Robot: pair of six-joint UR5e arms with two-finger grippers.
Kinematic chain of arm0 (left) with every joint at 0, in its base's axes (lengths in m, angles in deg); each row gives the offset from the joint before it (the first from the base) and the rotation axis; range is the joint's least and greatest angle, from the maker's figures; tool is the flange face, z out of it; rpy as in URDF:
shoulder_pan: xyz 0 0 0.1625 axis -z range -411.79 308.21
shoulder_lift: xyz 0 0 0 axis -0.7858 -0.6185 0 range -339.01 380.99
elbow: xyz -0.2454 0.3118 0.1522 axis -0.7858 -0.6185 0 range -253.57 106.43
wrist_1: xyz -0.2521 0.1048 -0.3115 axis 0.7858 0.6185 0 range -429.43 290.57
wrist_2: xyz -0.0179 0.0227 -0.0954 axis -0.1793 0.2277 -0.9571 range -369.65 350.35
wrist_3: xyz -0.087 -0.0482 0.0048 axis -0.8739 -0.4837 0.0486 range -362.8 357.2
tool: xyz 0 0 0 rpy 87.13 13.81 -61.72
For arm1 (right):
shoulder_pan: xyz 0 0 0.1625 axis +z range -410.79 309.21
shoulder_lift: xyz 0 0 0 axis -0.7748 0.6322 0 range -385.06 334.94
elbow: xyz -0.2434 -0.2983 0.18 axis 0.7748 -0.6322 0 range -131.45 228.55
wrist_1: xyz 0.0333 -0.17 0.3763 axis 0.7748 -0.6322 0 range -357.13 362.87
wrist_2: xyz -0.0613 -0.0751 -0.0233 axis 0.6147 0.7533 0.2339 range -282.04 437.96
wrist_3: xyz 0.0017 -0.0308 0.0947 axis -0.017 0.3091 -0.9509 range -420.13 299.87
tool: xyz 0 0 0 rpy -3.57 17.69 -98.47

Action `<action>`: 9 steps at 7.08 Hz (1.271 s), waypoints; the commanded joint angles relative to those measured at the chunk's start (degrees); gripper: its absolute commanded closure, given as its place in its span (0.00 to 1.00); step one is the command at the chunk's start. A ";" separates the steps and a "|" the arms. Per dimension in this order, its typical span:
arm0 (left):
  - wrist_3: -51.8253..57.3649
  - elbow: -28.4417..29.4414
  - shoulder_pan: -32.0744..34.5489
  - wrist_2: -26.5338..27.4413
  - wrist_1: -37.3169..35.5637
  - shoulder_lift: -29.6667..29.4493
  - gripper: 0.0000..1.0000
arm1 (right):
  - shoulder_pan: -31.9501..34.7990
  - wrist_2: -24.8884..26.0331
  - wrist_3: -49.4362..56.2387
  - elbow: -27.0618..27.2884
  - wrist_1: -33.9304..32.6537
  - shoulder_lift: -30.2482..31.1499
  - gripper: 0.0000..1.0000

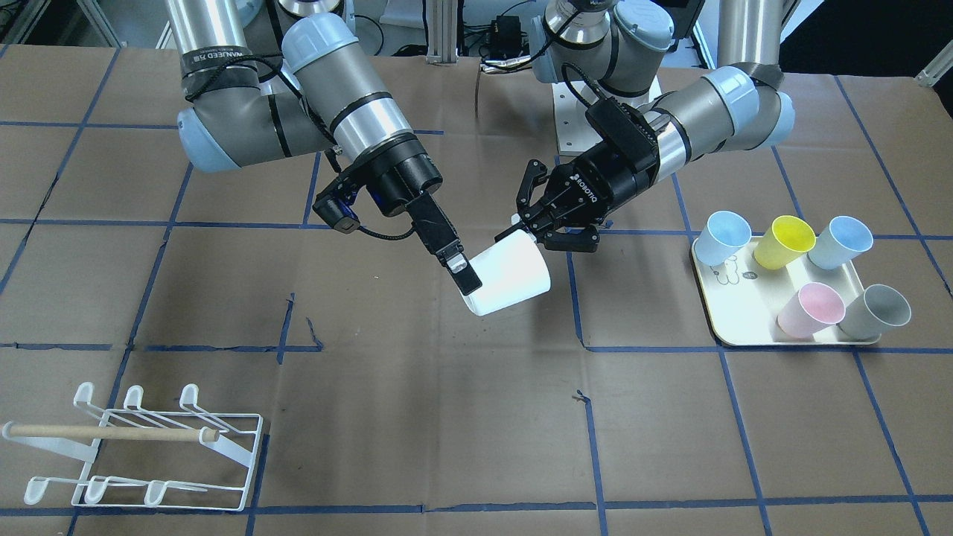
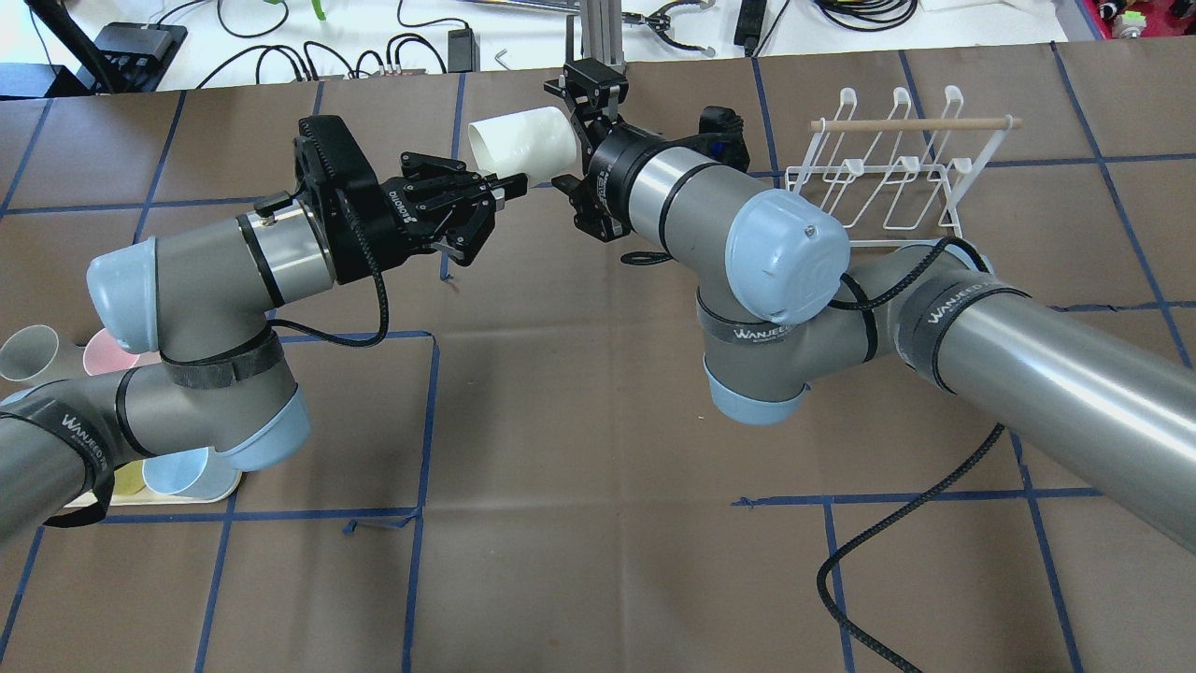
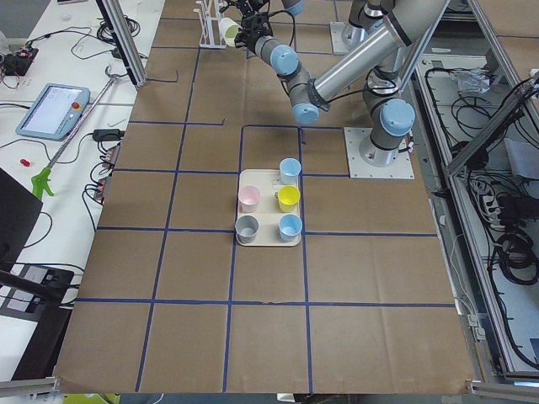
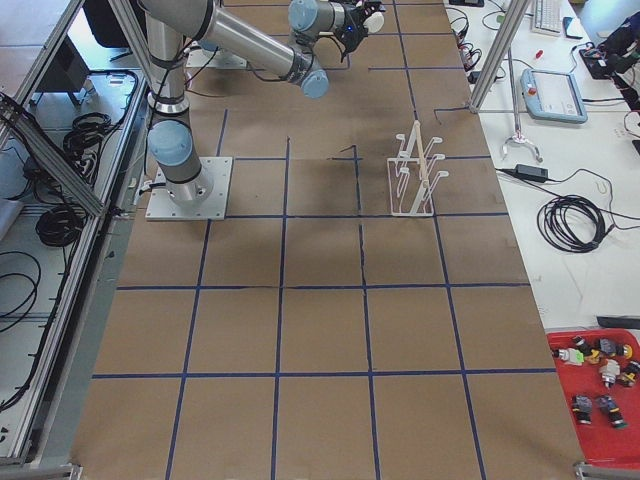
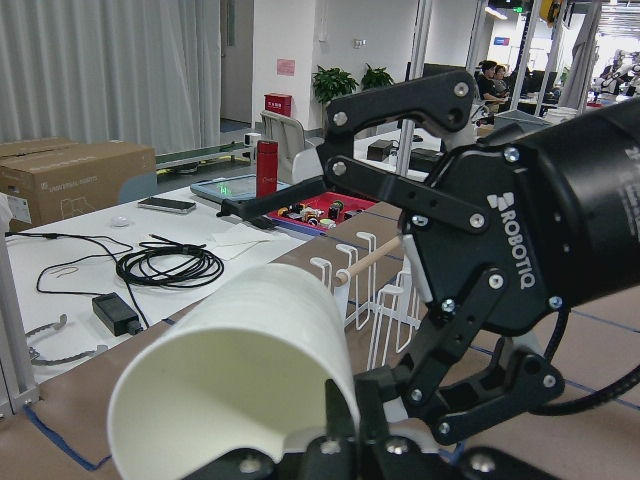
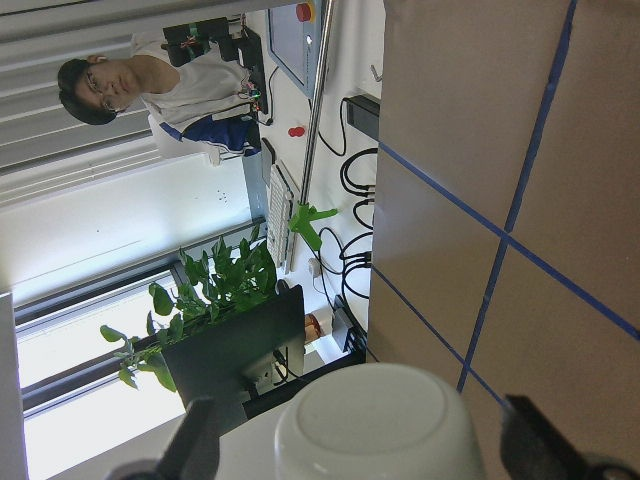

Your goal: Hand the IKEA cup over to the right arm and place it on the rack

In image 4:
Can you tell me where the white wire cup rack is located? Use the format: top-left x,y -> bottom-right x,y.
386,122 -> 449,218

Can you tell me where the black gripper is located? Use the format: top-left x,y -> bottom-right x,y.
335,1 -> 373,50

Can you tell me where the white keyboard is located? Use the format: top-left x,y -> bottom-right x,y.
531,0 -> 562,36

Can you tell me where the aluminium frame post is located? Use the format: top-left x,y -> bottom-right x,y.
468,0 -> 529,113

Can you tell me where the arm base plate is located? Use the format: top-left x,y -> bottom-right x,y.
186,42 -> 247,70
146,157 -> 233,221

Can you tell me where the teach pendant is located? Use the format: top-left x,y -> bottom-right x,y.
520,68 -> 588,124

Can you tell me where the coiled black cable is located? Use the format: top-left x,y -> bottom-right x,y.
537,195 -> 606,253

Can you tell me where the white cup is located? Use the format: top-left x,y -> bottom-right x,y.
363,11 -> 384,34

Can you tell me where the black power adapter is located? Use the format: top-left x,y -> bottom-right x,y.
514,164 -> 549,183

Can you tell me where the red parts tray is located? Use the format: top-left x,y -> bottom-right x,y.
547,329 -> 639,470

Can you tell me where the wooden rack dowel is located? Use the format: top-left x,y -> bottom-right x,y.
413,120 -> 428,182

